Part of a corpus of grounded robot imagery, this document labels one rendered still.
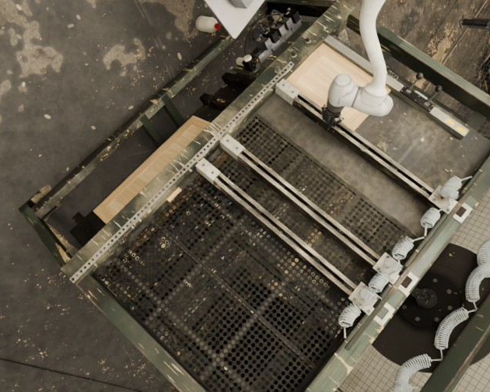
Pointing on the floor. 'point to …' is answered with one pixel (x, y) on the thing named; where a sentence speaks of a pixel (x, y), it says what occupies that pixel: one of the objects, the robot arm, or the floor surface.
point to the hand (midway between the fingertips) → (328, 126)
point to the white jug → (207, 24)
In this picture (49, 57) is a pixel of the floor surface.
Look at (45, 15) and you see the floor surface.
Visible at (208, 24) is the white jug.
